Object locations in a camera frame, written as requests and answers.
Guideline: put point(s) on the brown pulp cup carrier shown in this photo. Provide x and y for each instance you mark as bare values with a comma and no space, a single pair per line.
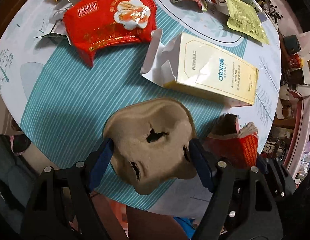
151,141

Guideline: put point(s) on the small red torn box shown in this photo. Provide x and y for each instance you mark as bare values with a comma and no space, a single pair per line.
228,140

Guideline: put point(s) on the light blue patterned tablecloth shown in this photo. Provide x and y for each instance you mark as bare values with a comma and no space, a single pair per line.
62,105

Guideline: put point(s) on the large red snack bag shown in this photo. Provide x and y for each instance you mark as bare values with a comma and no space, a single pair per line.
92,25

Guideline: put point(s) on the cream toothpaste box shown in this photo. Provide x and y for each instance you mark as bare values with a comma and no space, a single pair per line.
197,67

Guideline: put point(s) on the white green plastic pouch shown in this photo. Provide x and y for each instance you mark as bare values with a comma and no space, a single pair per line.
56,27

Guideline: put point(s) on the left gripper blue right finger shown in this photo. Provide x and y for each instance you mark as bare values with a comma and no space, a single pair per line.
204,163

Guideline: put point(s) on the dark green speaker box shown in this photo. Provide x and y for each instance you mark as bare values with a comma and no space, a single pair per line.
291,44

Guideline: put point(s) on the yellow-green foil pouch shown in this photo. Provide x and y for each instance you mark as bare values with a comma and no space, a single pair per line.
243,18

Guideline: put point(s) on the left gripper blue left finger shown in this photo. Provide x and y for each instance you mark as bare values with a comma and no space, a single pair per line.
98,162

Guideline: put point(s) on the white blue medicine box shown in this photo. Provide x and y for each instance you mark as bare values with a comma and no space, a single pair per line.
262,16

